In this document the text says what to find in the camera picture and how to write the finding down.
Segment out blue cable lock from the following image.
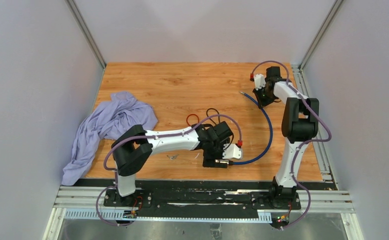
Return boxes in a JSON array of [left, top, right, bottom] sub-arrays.
[[233, 91, 274, 167]]

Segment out black cable lock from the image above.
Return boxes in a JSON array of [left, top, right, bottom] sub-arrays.
[[205, 107, 221, 126]]

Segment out red cable lock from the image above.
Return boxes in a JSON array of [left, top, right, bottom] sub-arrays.
[[185, 113, 200, 126]]

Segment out brass padlock keys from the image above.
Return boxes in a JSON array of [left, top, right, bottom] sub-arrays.
[[167, 154, 179, 160]]

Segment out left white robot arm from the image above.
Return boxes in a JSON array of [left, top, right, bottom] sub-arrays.
[[110, 121, 243, 207]]

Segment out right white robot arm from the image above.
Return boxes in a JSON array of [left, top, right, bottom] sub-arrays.
[[250, 66, 319, 209]]

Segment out lavender cloth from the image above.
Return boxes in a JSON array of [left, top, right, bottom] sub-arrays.
[[61, 91, 158, 186]]

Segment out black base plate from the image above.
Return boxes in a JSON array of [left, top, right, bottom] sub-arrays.
[[101, 180, 301, 219]]

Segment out aluminium frame rails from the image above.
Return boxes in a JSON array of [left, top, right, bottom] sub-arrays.
[[43, 186, 365, 240]]

